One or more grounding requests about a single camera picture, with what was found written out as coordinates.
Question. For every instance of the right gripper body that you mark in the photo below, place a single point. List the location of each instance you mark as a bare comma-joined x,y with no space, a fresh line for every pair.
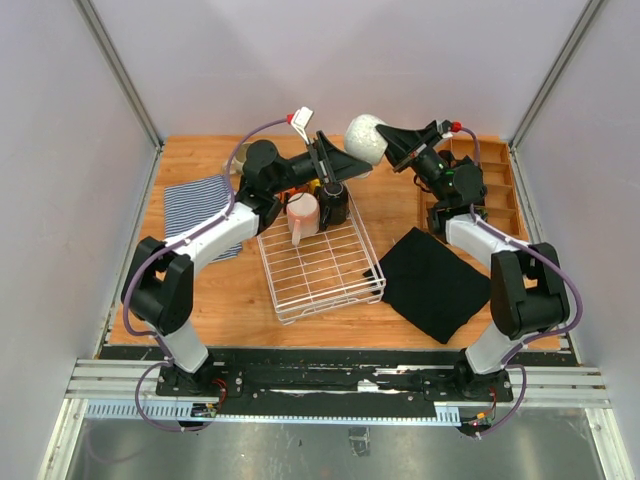
429,168

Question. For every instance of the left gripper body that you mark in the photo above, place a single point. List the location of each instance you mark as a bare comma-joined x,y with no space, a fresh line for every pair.
301,168

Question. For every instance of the yellow mug black handle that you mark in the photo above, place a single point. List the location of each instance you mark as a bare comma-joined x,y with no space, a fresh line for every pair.
314,187

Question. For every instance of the beige stoneware mug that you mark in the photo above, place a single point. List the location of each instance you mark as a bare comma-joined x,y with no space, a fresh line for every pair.
236,164

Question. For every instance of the orange mug black handle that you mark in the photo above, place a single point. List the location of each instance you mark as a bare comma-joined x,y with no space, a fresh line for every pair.
298,189

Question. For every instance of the black faceted mug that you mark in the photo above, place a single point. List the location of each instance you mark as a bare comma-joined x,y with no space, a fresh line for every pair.
333,200

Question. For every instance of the light grey mug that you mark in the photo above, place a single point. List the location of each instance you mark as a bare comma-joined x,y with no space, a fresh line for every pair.
363,141

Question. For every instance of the white pink mug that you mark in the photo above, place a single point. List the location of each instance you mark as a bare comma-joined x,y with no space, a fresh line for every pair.
302,213

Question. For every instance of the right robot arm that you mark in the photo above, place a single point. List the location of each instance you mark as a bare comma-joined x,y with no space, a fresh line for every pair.
530,296

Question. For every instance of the wooden compartment organizer box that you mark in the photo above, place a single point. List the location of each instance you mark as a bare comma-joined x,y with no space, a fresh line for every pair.
501,201

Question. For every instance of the blue striped cloth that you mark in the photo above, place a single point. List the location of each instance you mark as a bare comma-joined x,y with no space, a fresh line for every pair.
188,204

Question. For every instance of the black cloth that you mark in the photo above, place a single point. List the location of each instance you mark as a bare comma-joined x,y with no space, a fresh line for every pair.
430,286

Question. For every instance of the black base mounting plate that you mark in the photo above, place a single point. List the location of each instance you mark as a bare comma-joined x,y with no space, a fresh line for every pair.
335,382

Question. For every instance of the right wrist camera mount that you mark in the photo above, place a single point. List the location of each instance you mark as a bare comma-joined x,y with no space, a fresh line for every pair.
447,128

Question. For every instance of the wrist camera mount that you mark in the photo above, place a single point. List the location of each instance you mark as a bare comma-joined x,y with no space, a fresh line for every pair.
299,120
447,128

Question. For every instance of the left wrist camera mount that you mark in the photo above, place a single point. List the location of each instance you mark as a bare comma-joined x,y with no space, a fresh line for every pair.
299,120

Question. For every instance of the white wire dish rack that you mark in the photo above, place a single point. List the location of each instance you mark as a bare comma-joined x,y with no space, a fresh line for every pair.
330,270

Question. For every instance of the aluminium rail frame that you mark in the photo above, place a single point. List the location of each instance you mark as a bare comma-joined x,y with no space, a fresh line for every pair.
119,389

